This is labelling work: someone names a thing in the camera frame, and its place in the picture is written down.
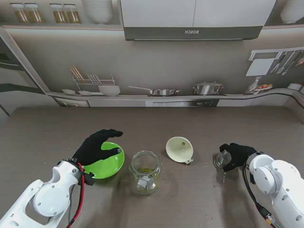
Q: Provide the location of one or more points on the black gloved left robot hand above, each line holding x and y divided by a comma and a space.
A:
92, 149

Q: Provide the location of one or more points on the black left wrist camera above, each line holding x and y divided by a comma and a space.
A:
90, 178

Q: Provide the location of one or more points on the cream plastic funnel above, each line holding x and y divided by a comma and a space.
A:
177, 152

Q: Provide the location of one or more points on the printed kitchen backdrop poster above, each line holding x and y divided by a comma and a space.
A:
166, 66

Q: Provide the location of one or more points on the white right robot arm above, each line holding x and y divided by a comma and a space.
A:
278, 185

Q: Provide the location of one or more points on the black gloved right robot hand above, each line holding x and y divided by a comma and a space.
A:
240, 154

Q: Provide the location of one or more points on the bright green plastic bowl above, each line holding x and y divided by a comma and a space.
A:
111, 164

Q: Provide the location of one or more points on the clear glass jar lid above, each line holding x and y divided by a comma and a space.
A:
222, 160

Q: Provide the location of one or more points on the clear glass jar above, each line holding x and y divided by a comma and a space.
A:
146, 180

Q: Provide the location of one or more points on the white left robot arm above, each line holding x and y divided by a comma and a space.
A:
42, 197

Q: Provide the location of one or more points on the green mung beans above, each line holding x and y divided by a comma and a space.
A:
146, 169

